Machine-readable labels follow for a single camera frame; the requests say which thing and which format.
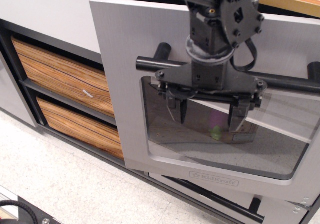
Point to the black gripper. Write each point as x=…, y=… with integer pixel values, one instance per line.
x=210, y=77

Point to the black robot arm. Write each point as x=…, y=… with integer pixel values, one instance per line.
x=217, y=28

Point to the grey drawer under oven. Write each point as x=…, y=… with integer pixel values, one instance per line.
x=274, y=211

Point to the green toy ball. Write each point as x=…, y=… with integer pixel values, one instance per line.
x=216, y=132

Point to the lower wood pattern storage bin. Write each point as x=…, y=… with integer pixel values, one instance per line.
x=82, y=127

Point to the wood pattern storage bin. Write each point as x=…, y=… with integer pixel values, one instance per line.
x=64, y=76
x=82, y=127

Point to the upper wood pattern storage bin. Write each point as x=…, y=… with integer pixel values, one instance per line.
x=64, y=76

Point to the grey toy kitchen cabinet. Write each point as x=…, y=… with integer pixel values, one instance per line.
x=278, y=160

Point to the black oven door handle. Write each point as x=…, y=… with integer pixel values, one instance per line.
x=309, y=86

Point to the black drawer handle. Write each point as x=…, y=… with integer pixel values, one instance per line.
x=251, y=212

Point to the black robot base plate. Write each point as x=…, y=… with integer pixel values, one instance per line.
x=27, y=213

